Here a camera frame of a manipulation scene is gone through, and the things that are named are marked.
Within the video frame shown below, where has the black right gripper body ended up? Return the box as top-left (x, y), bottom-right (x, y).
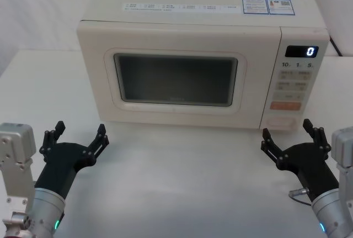
top-left (279, 141), bottom-right (340, 202)

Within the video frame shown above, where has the white table cloth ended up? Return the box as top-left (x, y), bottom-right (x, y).
top-left (0, 49), bottom-right (353, 238)

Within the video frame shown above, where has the white curtain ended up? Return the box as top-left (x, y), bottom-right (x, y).
top-left (0, 0), bottom-right (353, 56)

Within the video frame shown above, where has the cream microwave oven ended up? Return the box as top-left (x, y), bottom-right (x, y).
top-left (76, 0), bottom-right (330, 131)

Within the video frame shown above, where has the black oven power cord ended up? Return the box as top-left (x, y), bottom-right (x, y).
top-left (329, 36), bottom-right (343, 56)

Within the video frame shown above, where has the right gripper cable with plug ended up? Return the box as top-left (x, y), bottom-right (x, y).
top-left (288, 187), bottom-right (315, 204)

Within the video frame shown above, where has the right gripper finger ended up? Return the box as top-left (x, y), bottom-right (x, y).
top-left (260, 128), bottom-right (290, 171)
top-left (302, 119), bottom-right (331, 154)

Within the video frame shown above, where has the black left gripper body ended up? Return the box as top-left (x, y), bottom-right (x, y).
top-left (34, 142), bottom-right (91, 201)

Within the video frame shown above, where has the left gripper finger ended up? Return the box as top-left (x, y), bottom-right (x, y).
top-left (82, 123), bottom-right (110, 167)
top-left (39, 120), bottom-right (66, 162)

